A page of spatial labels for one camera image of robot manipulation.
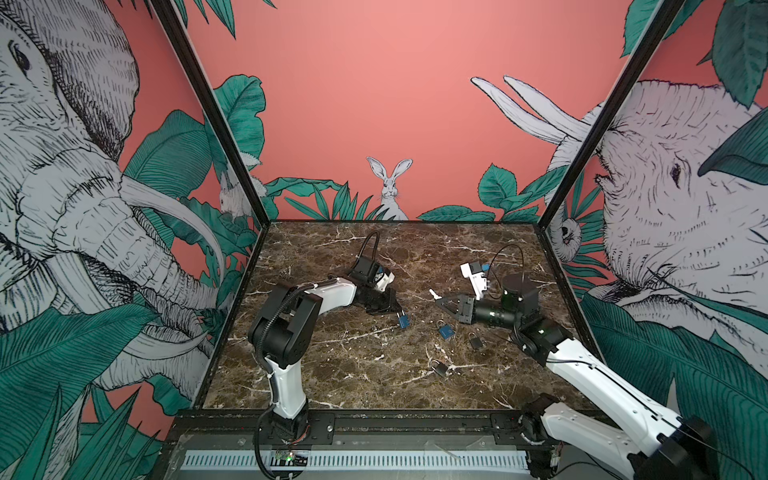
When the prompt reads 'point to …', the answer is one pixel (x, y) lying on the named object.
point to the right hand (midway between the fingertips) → (436, 304)
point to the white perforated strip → (363, 461)
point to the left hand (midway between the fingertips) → (404, 305)
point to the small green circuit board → (288, 458)
